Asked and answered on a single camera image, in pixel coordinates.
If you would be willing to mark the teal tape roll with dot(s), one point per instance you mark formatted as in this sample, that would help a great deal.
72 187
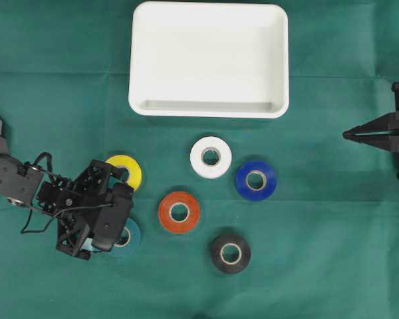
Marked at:
132 232

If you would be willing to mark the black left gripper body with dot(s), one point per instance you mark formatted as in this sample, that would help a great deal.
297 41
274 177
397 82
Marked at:
73 204

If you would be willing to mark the green table cloth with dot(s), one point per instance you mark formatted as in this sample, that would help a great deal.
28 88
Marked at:
325 244

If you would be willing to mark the white tape roll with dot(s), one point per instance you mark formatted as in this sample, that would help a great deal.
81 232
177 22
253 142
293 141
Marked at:
220 147

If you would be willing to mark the white plastic tray case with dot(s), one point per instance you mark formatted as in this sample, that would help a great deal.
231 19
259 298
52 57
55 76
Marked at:
227 60

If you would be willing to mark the black tape roll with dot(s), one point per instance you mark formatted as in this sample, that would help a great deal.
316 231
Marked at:
243 249

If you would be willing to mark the yellow tape roll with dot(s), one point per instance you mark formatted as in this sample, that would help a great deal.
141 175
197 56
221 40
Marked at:
132 170

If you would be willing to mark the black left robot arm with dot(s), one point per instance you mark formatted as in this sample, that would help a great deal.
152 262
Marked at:
20 182

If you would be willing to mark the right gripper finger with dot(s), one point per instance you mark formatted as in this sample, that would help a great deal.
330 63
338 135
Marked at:
381 141
379 124

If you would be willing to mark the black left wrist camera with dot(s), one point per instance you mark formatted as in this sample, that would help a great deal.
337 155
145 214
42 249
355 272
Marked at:
109 221

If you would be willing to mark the orange tape roll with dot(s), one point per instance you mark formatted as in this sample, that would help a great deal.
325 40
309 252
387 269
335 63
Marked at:
179 198

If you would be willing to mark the blue tape roll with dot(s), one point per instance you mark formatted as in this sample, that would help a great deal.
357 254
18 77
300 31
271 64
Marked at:
269 177

